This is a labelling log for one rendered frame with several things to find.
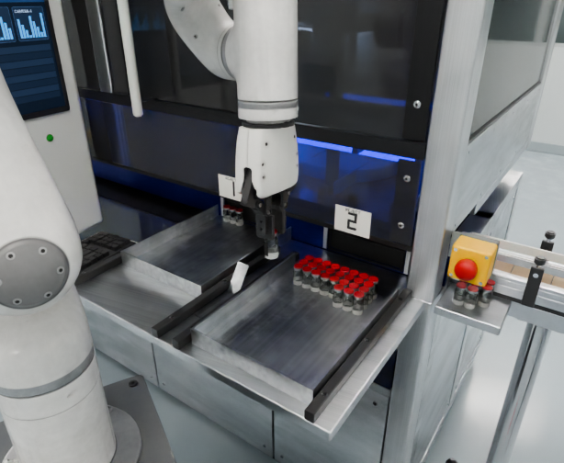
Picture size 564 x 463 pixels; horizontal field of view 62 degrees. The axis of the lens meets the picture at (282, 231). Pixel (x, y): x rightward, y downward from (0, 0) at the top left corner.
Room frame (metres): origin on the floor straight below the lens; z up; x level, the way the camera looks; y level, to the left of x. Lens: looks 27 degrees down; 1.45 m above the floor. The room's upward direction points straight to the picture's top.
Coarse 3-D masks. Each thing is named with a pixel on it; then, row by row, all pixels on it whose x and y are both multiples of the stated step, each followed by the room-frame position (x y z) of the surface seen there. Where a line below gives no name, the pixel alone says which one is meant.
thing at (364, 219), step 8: (336, 208) 0.93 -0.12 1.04; (344, 208) 0.92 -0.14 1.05; (336, 216) 0.93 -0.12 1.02; (344, 216) 0.92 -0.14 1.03; (352, 216) 0.91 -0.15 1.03; (360, 216) 0.90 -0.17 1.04; (368, 216) 0.89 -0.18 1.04; (336, 224) 0.93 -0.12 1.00; (344, 224) 0.92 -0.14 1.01; (352, 224) 0.91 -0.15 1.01; (360, 224) 0.90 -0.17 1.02; (368, 224) 0.88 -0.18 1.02; (352, 232) 0.91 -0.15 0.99; (360, 232) 0.89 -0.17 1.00; (368, 232) 0.88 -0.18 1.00
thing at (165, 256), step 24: (192, 216) 1.16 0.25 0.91; (216, 216) 1.23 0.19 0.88; (144, 240) 1.02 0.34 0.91; (168, 240) 1.08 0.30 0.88; (192, 240) 1.08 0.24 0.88; (216, 240) 1.08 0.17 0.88; (240, 240) 1.08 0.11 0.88; (264, 240) 1.08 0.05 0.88; (288, 240) 1.08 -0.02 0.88; (144, 264) 0.91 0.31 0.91; (168, 264) 0.96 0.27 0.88; (192, 264) 0.96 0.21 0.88; (216, 264) 0.96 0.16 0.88; (192, 288) 0.83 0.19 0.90
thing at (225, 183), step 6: (222, 180) 1.12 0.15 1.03; (228, 180) 1.11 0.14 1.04; (234, 180) 1.09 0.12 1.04; (222, 186) 1.12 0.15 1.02; (228, 186) 1.11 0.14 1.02; (234, 186) 1.09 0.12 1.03; (222, 192) 1.12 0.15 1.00; (228, 192) 1.11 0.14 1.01; (234, 198) 1.10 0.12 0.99; (240, 198) 1.09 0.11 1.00
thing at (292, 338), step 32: (288, 256) 0.94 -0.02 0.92; (256, 288) 0.83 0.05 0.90; (288, 288) 0.85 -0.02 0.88; (224, 320) 0.74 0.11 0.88; (256, 320) 0.74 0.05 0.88; (288, 320) 0.74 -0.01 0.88; (320, 320) 0.74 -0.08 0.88; (352, 320) 0.74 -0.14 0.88; (224, 352) 0.63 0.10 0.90; (256, 352) 0.65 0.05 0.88; (288, 352) 0.65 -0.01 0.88; (320, 352) 0.65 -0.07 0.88; (288, 384) 0.55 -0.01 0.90; (320, 384) 0.54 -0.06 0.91
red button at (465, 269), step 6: (462, 264) 0.74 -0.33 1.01; (468, 264) 0.74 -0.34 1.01; (474, 264) 0.74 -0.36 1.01; (456, 270) 0.75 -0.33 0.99; (462, 270) 0.74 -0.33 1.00; (468, 270) 0.73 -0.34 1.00; (474, 270) 0.73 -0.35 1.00; (462, 276) 0.74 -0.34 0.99; (468, 276) 0.73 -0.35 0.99; (474, 276) 0.73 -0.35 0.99
